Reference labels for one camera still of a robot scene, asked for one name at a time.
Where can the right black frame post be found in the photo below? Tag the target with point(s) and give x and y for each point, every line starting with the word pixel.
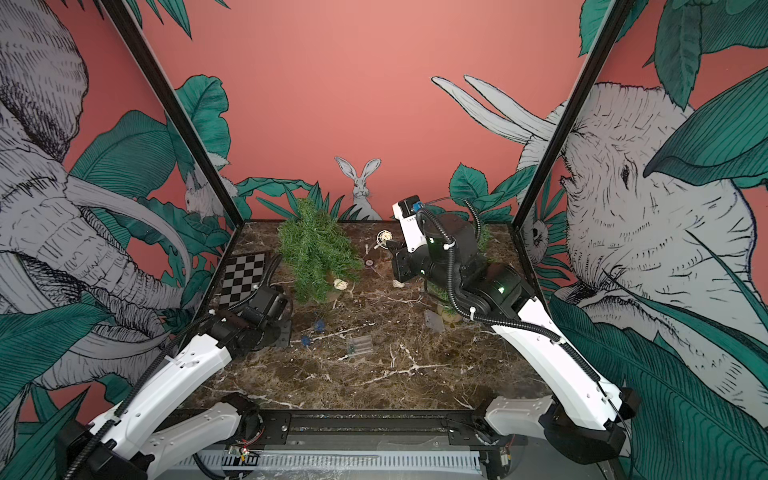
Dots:
pixel 610 28

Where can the small clear plastic cup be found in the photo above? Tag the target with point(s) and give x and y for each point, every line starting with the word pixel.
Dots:
pixel 359 346

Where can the green christmas tree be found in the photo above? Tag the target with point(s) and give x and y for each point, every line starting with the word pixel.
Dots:
pixel 463 267
pixel 317 251

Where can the black white checkerboard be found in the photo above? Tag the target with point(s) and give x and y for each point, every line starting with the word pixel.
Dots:
pixel 241 273

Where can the white bead far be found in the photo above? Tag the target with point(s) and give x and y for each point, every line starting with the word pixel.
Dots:
pixel 383 237

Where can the left black frame post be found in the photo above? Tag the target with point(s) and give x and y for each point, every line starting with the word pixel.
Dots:
pixel 134 40

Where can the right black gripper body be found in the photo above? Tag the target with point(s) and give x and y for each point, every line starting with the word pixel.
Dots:
pixel 410 268

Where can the white slotted cable duct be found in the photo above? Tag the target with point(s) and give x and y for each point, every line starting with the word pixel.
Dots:
pixel 277 460

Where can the black frame post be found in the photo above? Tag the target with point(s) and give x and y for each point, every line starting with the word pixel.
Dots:
pixel 610 28
pixel 134 40

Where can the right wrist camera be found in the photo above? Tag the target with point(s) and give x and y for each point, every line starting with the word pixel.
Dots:
pixel 405 213

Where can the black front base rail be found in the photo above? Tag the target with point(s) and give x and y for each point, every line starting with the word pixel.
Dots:
pixel 460 427

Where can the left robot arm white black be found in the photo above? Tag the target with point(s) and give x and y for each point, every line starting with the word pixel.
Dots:
pixel 128 441

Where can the rattan ball string light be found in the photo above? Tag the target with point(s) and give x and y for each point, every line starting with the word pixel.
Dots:
pixel 352 311

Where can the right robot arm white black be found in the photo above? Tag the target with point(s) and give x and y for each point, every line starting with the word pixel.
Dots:
pixel 585 416

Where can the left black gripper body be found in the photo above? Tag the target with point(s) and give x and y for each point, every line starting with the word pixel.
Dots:
pixel 277 333

